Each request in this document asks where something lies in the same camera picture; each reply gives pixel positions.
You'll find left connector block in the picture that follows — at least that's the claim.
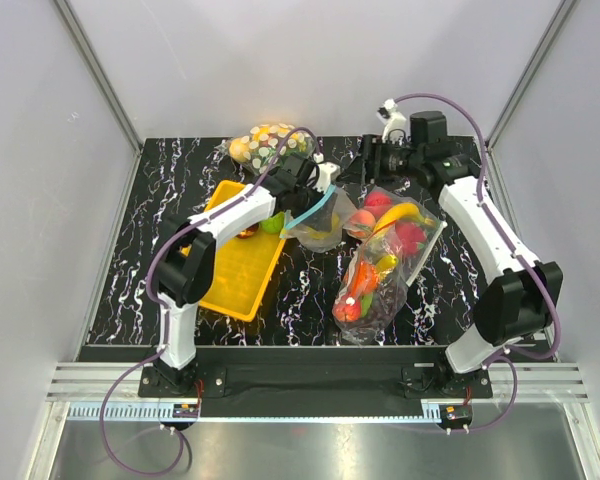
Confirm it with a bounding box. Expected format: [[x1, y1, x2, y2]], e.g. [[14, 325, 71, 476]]
[[172, 400, 201, 421]]

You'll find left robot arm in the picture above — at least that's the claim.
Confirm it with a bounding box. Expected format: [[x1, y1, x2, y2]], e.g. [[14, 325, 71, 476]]
[[146, 154, 340, 396]]

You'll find blue zip fruit bag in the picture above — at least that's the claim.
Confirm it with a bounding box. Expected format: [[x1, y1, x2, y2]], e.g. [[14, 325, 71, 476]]
[[279, 186, 357, 253]]

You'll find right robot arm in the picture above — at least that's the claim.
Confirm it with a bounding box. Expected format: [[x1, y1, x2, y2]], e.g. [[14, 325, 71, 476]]
[[354, 101, 563, 397]]

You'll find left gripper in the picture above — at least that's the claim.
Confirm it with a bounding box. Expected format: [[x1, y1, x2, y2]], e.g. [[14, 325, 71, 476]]
[[291, 181, 337, 232]]

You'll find yellow fake fruit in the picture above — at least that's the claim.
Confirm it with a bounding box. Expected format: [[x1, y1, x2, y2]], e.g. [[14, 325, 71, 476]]
[[309, 214, 341, 242]]

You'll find grapes and orange bag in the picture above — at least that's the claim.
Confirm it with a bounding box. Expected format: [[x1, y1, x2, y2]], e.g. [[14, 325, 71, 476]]
[[332, 247, 408, 345]]

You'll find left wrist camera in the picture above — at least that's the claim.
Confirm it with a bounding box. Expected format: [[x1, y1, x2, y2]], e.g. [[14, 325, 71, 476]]
[[313, 162, 341, 193]]

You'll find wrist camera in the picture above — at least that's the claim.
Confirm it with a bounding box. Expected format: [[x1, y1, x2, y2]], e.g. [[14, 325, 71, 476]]
[[377, 99, 407, 143], [313, 162, 341, 193]]

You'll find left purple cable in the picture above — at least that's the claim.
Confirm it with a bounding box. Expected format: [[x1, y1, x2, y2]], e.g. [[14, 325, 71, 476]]
[[98, 127, 326, 474]]

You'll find polka dot fruit bag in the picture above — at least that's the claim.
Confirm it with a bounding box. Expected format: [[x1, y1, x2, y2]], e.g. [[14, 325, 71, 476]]
[[217, 123, 317, 175]]

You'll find green fake fruit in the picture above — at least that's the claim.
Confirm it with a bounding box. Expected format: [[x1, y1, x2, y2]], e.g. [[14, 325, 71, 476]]
[[260, 212, 285, 235]]

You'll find dark red fake apple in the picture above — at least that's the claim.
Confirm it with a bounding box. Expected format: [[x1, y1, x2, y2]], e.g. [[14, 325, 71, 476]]
[[237, 224, 259, 239]]

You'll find right connector block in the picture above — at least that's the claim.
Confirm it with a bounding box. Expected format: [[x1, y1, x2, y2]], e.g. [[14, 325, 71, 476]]
[[440, 404, 473, 429]]

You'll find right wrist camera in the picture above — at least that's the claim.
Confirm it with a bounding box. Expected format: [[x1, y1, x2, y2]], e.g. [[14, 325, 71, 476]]
[[377, 99, 407, 143]]

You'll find yellow plastic tray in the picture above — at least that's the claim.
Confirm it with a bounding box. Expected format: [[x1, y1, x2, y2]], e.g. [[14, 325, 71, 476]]
[[173, 180, 284, 323]]

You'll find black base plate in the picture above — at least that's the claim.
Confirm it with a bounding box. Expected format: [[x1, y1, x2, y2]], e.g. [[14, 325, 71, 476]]
[[139, 346, 493, 421]]

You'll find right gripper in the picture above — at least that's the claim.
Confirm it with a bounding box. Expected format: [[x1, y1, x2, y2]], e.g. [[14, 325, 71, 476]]
[[335, 135, 422, 188]]

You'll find banana and apples bag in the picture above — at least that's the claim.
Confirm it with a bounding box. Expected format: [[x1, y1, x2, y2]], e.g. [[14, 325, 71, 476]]
[[344, 187, 447, 287]]

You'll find connector block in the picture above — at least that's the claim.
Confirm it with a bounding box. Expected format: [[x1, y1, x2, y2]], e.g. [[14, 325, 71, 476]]
[[172, 400, 201, 421], [440, 404, 473, 429]]

